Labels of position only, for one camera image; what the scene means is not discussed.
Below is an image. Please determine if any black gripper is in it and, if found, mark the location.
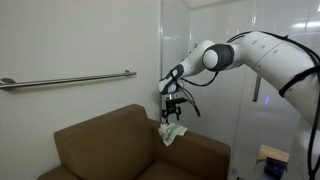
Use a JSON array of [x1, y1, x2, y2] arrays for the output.
[[162, 99, 181, 124]]

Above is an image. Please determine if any white blue striped towel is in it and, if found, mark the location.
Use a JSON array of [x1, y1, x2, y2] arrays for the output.
[[158, 123, 187, 146]]

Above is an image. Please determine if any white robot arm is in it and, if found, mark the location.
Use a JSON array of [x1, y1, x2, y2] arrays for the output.
[[158, 31, 319, 124]]

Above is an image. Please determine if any brown armchair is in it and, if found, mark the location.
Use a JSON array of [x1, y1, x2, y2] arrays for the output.
[[37, 104, 231, 180]]

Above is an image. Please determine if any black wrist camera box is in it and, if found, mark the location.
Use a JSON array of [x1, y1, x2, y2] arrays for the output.
[[169, 98, 187, 104]]

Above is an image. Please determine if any metal shower door handle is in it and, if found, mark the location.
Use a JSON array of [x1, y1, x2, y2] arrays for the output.
[[252, 74, 262, 102]]

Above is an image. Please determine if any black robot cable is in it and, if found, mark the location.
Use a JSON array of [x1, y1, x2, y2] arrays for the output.
[[169, 30, 320, 180]]

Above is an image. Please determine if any metal wall grab bar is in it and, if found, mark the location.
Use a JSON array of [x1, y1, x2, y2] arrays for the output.
[[0, 70, 136, 91]]

